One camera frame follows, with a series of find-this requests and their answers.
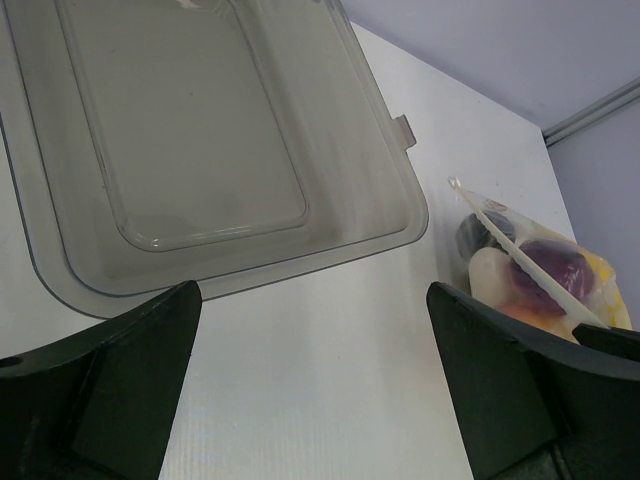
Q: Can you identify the clear grey plastic bin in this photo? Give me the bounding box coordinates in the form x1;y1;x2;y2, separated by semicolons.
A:
1;1;429;318

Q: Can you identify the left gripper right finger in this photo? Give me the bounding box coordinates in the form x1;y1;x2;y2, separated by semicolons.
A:
426;282;639;479

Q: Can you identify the yellow white-dotted toy food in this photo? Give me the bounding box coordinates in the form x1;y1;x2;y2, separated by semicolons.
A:
579;247;633;330

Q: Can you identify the dark round toy fruit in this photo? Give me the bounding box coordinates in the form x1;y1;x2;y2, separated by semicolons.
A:
455;211;516;261

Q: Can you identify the clear zip top bag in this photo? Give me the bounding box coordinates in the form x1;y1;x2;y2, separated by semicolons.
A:
449;177;632;341

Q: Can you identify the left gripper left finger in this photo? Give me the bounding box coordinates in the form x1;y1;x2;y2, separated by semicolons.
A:
1;281;202;479

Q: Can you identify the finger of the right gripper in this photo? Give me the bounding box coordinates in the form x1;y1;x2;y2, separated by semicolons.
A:
572;324;640;360

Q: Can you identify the orange toy fruit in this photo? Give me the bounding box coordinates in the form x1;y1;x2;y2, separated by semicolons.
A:
499;303;570;336

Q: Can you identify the right aluminium frame post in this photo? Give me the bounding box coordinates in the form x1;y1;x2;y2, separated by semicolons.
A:
542;78;640;147

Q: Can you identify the purple white-dotted toy food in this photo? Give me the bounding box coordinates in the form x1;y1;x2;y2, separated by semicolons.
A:
509;239;595;316

